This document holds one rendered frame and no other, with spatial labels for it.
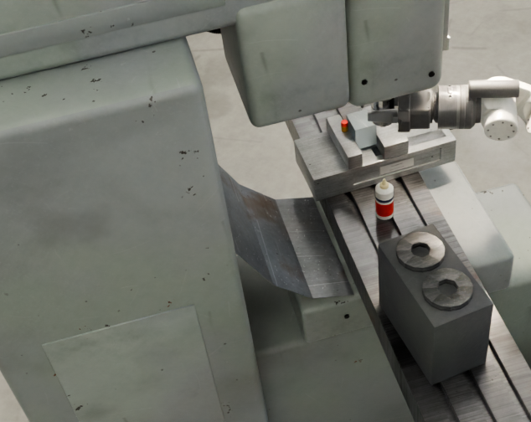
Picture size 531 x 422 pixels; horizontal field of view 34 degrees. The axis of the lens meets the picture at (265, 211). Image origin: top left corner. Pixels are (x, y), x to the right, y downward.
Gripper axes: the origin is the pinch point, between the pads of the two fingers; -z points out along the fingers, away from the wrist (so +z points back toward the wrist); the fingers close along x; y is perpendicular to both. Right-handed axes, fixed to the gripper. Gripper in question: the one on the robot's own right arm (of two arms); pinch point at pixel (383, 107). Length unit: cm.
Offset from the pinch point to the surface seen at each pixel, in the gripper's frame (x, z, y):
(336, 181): -3.5, -11.1, 24.5
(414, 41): 8.4, 6.2, -22.1
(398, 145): -9.6, 2.8, 18.9
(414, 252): 29.6, 6.7, 10.8
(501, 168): -111, 39, 122
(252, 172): -107, -57, 121
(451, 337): 45.1, 13.4, 16.0
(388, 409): 16, 1, 89
